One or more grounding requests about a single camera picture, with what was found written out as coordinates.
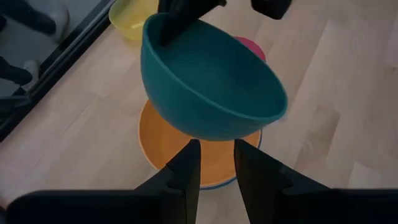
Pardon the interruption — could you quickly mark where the yellow plastic bowl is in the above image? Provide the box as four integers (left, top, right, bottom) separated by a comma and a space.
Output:
108, 0, 160, 41

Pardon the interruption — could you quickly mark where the pink plastic bowl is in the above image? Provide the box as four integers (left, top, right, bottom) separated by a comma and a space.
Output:
233, 36, 267, 62

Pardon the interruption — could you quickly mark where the black table frame rail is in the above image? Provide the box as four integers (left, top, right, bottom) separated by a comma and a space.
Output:
0, 0, 118, 142

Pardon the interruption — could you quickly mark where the person's leg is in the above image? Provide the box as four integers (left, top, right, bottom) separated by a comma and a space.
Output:
0, 57, 34, 86
0, 0, 57, 35

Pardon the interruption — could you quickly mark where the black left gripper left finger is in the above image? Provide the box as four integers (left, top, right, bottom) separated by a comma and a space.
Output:
135, 139, 201, 224

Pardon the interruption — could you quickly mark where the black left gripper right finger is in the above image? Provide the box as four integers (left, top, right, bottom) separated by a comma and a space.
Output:
233, 139, 330, 224

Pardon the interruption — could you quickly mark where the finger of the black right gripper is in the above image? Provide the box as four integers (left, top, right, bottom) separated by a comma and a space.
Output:
157, 0, 228, 47

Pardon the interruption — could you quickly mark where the black table leg bracket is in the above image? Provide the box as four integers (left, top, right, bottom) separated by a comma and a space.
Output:
0, 94, 32, 110

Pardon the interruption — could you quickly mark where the orange plastic bowl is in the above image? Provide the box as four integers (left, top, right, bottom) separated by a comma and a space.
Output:
138, 99, 262, 188

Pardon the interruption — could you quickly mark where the teal plastic bowl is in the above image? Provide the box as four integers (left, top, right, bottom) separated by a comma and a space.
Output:
140, 12, 289, 142

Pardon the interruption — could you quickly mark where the person's shoe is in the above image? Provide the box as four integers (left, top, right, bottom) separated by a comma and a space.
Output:
22, 59, 42, 91
49, 4, 70, 43

